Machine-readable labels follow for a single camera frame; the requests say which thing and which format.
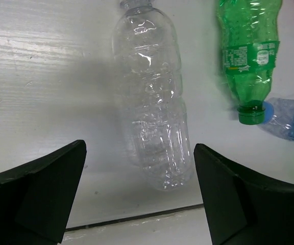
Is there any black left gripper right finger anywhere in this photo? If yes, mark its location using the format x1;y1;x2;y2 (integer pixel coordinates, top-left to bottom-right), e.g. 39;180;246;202
193;144;294;244

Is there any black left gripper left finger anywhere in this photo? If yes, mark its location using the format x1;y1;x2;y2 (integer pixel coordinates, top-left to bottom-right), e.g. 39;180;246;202
0;140;87;244

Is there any clear bottle blue label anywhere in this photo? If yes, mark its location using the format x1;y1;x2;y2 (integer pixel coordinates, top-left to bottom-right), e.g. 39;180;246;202
259;97;294;142

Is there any crushed green plastic bottle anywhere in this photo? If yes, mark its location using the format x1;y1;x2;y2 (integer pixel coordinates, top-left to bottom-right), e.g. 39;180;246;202
217;1;282;125

